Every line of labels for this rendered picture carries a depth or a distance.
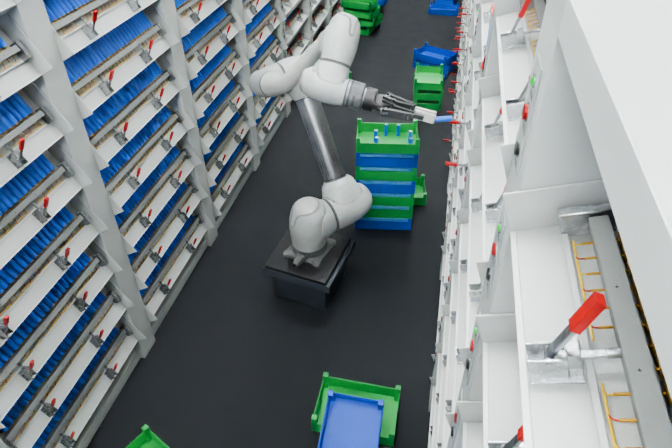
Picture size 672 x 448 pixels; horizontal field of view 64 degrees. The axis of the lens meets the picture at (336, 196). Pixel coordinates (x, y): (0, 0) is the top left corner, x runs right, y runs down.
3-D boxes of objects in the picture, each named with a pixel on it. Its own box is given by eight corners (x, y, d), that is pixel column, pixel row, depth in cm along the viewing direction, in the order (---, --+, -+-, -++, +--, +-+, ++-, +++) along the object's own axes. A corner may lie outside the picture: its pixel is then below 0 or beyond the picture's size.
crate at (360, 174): (355, 179, 268) (355, 166, 263) (356, 157, 284) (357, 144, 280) (415, 181, 267) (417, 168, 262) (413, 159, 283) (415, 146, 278)
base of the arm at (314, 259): (277, 262, 236) (276, 253, 232) (302, 229, 251) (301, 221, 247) (313, 275, 229) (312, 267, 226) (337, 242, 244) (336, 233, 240)
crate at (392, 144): (355, 152, 259) (356, 138, 254) (357, 131, 275) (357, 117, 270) (418, 154, 257) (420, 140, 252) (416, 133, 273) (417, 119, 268)
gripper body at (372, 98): (363, 101, 179) (389, 109, 178) (358, 113, 172) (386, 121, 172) (368, 81, 174) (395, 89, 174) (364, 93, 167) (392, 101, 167)
